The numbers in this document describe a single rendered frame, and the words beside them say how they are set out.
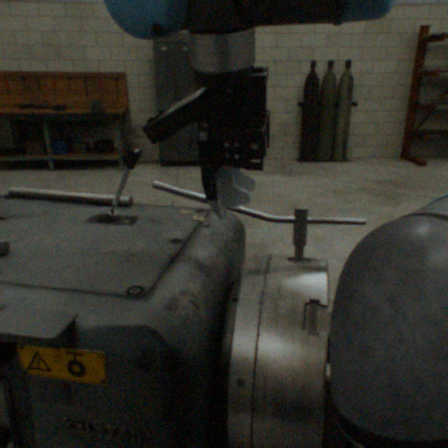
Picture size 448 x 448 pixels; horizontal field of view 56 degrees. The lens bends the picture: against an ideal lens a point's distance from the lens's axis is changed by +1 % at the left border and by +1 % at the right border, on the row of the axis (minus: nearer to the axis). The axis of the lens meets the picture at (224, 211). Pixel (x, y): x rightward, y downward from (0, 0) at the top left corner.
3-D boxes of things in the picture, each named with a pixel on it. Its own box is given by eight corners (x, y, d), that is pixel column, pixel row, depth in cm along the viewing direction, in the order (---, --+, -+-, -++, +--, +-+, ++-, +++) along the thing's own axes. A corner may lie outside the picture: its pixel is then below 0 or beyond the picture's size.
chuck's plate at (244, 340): (221, 510, 58) (230, 285, 53) (253, 382, 89) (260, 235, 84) (247, 515, 58) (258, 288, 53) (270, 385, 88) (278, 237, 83)
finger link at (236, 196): (251, 233, 58) (249, 173, 52) (209, 229, 59) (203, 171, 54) (254, 220, 60) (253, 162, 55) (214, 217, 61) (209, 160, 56)
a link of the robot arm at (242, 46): (178, 35, 44) (198, 20, 51) (183, 79, 47) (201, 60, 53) (249, 34, 43) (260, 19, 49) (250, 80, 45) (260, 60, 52)
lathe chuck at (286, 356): (247, 515, 57) (258, 288, 53) (270, 385, 88) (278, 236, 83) (316, 531, 56) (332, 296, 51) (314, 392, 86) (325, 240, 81)
